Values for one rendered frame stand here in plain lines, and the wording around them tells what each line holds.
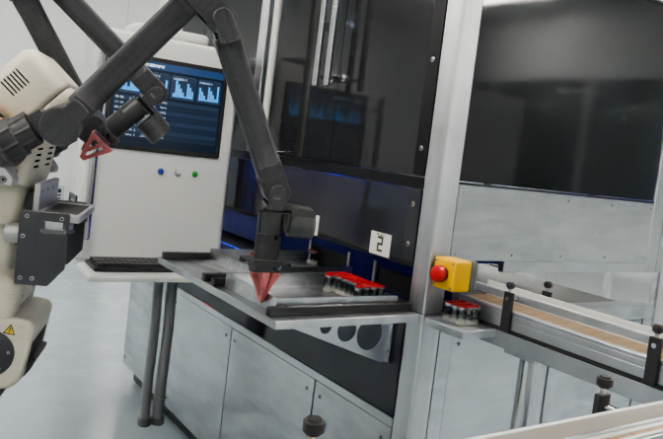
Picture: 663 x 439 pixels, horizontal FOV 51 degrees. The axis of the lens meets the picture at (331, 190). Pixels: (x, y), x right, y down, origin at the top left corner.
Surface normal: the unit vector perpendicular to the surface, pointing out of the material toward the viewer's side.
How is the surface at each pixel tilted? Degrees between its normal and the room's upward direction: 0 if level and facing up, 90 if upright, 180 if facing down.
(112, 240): 90
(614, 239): 90
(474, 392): 90
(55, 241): 90
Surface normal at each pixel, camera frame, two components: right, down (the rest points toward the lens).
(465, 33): 0.56, 0.11
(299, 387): -0.82, -0.07
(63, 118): 0.26, 0.18
